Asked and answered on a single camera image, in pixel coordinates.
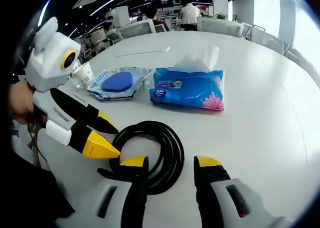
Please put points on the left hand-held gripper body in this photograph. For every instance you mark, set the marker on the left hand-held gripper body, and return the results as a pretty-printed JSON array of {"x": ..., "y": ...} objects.
[{"x": 47, "y": 65}]

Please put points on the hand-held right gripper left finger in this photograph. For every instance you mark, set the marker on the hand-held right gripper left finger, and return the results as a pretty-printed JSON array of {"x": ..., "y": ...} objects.
[{"x": 112, "y": 205}]

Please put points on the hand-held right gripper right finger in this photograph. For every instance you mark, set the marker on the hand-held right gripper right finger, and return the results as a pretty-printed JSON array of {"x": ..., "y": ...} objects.
[{"x": 220, "y": 205}]

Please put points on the clear plastic water bottle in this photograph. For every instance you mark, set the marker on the clear plastic water bottle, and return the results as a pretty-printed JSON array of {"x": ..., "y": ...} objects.
[{"x": 78, "y": 84}]

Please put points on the white paper cup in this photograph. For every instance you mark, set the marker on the white paper cup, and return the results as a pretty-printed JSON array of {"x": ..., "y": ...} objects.
[{"x": 85, "y": 74}]

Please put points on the packet with blue disc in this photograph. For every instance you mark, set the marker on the packet with blue disc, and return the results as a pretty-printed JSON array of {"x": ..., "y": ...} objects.
[{"x": 117, "y": 84}]

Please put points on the blue tissue pack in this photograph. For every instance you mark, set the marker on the blue tissue pack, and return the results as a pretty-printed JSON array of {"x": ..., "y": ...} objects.
[{"x": 190, "y": 90}]

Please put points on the person's left hand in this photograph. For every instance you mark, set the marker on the person's left hand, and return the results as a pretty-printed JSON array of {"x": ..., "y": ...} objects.
[{"x": 21, "y": 102}]

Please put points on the person's black clothing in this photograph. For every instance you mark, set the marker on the person's black clothing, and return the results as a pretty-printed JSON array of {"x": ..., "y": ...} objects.
[{"x": 30, "y": 200}]

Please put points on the white mesh office chair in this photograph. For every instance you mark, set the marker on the white mesh office chair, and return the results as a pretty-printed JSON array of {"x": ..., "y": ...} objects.
[
  {"x": 220, "y": 27},
  {"x": 136, "y": 30},
  {"x": 268, "y": 40}
]

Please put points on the green potted plant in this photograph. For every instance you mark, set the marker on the green potted plant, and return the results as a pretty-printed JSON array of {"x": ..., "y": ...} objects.
[{"x": 222, "y": 16}]

